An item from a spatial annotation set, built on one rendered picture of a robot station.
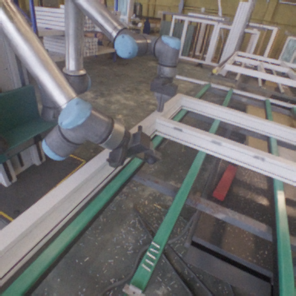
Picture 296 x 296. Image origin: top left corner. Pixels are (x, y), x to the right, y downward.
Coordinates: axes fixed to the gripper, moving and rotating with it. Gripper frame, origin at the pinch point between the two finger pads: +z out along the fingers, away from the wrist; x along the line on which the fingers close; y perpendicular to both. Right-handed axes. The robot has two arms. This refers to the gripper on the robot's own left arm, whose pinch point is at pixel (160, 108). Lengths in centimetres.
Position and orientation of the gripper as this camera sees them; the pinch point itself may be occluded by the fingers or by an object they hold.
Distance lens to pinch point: 104.8
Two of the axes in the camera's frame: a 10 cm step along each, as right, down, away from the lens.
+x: -8.8, -3.5, 3.1
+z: -1.2, 8.1, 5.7
